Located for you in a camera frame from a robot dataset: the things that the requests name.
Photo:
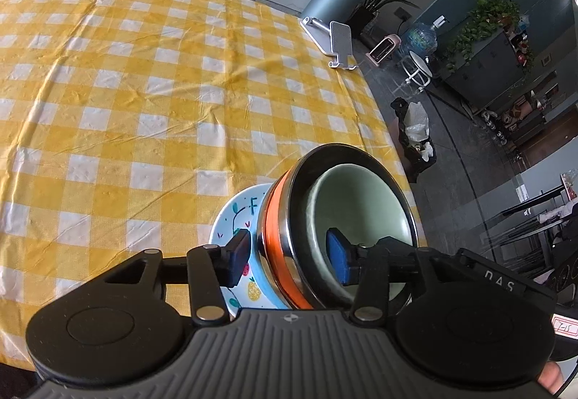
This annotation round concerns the white folding desk lamp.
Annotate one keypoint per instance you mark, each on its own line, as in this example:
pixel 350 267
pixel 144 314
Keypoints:
pixel 341 37

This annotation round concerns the black trash bag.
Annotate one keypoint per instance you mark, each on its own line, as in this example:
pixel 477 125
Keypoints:
pixel 413 150

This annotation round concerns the pink space heater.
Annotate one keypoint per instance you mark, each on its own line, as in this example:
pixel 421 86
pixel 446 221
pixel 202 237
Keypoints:
pixel 384 49

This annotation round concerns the orange steel bowl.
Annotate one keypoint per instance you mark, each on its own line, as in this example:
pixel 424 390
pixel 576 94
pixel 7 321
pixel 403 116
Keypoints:
pixel 276 241

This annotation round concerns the grey cabinet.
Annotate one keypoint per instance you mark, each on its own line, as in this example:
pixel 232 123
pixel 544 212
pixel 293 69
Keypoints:
pixel 487 73

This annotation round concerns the blue water bottle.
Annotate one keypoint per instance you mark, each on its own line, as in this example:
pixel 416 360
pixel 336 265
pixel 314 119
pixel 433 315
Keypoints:
pixel 420 37

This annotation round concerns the person's right hand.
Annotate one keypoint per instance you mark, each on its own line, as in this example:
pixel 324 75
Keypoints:
pixel 550 377

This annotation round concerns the blue fruit-print plate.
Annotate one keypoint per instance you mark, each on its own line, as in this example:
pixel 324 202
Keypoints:
pixel 244 209

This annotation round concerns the trailing pothos plant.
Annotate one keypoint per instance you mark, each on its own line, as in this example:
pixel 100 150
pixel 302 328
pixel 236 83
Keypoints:
pixel 485 19

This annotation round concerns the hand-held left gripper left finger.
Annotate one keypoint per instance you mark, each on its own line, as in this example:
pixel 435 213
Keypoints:
pixel 239 259

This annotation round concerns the green ceramic bowl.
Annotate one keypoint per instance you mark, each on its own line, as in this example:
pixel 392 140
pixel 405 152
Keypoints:
pixel 361 204

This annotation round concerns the yellow checked tablecloth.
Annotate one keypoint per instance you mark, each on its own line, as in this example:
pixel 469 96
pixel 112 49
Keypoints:
pixel 135 87

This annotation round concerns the white round stool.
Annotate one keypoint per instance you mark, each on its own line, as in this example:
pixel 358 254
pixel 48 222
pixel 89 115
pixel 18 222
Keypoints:
pixel 422 64

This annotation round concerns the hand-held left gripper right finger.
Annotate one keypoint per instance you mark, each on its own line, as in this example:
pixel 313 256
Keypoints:
pixel 336 259

